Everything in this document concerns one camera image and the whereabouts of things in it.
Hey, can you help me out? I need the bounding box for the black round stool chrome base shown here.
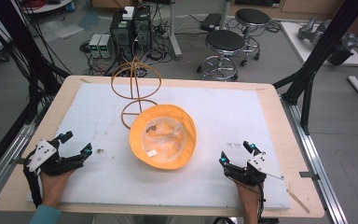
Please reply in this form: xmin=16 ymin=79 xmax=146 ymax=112
xmin=196 ymin=29 xmax=247 ymax=83
xmin=234 ymin=7 xmax=271 ymax=68

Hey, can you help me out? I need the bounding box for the aluminium rail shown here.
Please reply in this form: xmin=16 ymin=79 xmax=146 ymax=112
xmin=280 ymin=95 xmax=350 ymax=224
xmin=0 ymin=120 xmax=37 ymax=203

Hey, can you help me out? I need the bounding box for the light wooden table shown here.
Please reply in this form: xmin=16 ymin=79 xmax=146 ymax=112
xmin=0 ymin=75 xmax=326 ymax=219

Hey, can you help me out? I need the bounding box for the grey metal bracket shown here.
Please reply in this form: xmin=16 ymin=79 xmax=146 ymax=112
xmin=298 ymin=170 xmax=321 ymax=182

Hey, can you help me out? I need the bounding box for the black metal frame stand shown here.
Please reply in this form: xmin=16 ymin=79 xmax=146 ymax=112
xmin=272 ymin=0 xmax=358 ymax=136
xmin=0 ymin=0 xmax=72 ymax=126

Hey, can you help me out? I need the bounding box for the person's right hand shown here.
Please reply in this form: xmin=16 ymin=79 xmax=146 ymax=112
xmin=234 ymin=179 xmax=265 ymax=217

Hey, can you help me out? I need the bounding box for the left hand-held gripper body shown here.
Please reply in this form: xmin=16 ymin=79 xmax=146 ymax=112
xmin=23 ymin=138 xmax=77 ymax=178

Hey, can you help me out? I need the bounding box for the flat black case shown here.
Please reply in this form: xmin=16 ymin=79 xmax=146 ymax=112
xmin=199 ymin=12 xmax=224 ymax=33

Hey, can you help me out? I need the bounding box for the round white table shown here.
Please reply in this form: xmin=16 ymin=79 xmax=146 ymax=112
xmin=21 ymin=0 xmax=75 ymax=15

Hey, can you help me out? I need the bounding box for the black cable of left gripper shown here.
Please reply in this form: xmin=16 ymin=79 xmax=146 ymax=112
xmin=22 ymin=163 xmax=43 ymax=209

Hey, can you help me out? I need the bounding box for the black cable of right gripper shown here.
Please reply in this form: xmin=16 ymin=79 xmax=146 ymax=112
xmin=255 ymin=183 xmax=281 ymax=224

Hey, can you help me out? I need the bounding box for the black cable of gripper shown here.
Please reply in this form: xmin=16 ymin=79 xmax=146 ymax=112
xmin=255 ymin=183 xmax=281 ymax=224
xmin=22 ymin=163 xmax=43 ymax=209

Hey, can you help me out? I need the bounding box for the brown wire hat stand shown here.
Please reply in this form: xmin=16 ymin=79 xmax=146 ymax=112
xmin=110 ymin=56 xmax=163 ymax=131

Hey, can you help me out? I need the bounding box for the clear plastic sheet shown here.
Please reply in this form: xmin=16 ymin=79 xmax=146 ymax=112
xmin=39 ymin=20 xmax=85 ymax=42

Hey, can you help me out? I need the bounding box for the person's left hand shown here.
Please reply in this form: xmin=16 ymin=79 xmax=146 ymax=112
xmin=39 ymin=168 xmax=76 ymax=208

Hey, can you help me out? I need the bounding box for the white foam mat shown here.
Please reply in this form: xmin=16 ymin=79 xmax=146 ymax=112
xmin=27 ymin=82 xmax=292 ymax=211

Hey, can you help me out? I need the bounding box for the white bench power supply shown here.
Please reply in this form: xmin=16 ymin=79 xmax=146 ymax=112
xmin=98 ymin=34 xmax=115 ymax=60
xmin=88 ymin=33 xmax=103 ymax=59

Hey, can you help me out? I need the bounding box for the black computer tower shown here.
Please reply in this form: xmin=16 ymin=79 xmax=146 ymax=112
xmin=109 ymin=8 xmax=135 ymax=61
xmin=132 ymin=5 xmax=154 ymax=52

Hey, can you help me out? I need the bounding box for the white floor board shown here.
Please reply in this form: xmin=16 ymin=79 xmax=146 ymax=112
xmin=280 ymin=21 xmax=358 ymax=67

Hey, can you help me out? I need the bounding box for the orange bucket hat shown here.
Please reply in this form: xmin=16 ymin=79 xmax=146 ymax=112
xmin=128 ymin=104 xmax=198 ymax=171

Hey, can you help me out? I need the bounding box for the small white box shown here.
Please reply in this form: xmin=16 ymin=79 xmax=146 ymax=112
xmin=122 ymin=6 xmax=136 ymax=21

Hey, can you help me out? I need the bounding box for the grey table leg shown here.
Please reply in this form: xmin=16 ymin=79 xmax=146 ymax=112
xmin=167 ymin=0 xmax=184 ymax=61

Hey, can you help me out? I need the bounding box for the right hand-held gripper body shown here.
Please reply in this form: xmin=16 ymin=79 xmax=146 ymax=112
xmin=231 ymin=151 xmax=285 ymax=188

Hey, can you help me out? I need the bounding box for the thin wooden stick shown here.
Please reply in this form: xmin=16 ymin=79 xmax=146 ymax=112
xmin=285 ymin=189 xmax=311 ymax=215

